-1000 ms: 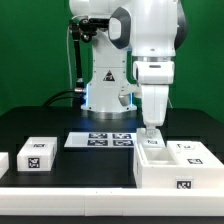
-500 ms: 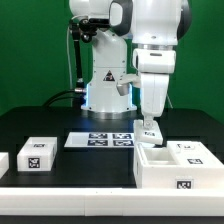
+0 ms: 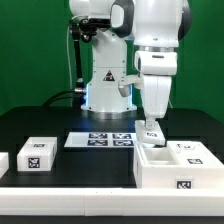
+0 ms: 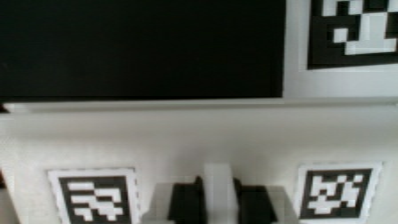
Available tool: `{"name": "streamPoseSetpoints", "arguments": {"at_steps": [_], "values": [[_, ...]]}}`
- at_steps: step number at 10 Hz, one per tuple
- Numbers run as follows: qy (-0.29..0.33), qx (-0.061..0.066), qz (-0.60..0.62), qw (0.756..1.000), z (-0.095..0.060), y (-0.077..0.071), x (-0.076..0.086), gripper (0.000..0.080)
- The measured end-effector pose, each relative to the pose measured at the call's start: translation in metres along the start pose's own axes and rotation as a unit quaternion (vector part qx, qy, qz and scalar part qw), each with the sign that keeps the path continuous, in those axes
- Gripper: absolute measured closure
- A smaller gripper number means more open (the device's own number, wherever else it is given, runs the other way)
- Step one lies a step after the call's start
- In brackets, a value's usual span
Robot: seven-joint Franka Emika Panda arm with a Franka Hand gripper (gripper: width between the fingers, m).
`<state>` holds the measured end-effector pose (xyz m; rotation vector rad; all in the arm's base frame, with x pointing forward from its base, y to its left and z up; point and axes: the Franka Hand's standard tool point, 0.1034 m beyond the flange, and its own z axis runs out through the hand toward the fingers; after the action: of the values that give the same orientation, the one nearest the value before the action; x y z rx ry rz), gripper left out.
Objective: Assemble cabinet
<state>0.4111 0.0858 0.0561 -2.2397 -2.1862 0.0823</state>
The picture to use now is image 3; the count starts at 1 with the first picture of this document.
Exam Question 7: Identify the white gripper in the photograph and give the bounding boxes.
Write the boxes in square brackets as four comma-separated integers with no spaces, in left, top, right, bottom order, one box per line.
[134,50,177,130]

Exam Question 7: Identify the white cabinet door panel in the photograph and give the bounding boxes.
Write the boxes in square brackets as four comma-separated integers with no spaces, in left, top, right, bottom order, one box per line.
[167,141,224,168]
[135,120,166,146]

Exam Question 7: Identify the white cabinet body box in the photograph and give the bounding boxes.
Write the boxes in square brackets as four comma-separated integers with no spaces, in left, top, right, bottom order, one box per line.
[133,142,224,189]

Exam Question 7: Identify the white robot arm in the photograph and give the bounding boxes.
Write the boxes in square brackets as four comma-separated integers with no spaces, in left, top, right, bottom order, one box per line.
[69,0,191,130]

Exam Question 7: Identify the small white box with marker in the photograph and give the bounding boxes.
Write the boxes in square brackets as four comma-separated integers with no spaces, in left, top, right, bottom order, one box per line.
[17,137,57,172]

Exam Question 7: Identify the white block at left edge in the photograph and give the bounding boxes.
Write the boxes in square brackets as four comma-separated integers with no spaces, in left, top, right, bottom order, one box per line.
[0,152,9,179]

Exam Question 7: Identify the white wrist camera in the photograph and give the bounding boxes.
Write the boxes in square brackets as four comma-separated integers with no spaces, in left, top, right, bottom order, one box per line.
[118,75,142,97]

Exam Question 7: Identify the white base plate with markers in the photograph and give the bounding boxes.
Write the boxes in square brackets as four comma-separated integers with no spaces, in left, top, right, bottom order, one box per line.
[65,132,136,148]

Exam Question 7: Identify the black cables at robot base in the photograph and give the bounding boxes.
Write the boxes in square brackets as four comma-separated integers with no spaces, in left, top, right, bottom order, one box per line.
[42,87,88,108]

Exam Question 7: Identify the black camera on stand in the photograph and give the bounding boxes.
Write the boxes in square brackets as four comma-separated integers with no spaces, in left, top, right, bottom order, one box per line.
[89,18,111,29]

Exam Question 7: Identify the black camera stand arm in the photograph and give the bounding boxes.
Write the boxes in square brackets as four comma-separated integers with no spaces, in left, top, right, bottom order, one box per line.
[69,18,96,88]

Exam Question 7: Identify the white front rail fence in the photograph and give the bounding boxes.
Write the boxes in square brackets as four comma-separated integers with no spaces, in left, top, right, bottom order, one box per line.
[0,188,224,216]

